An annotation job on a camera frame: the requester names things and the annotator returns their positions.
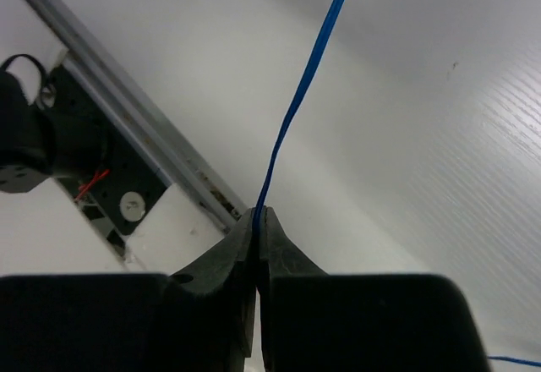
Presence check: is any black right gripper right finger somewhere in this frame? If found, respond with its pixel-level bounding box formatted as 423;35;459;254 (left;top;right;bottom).
255;207;489;371

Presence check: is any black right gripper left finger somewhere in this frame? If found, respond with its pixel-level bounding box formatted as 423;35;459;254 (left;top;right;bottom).
1;212;256;371

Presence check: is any blue headphone cable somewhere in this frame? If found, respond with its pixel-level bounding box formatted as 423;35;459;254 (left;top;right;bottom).
255;0;541;367

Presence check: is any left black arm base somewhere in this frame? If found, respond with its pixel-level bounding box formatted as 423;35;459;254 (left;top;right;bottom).
1;53;167;258

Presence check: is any aluminium front rail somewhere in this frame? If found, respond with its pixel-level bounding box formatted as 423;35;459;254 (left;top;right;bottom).
25;0;246;233

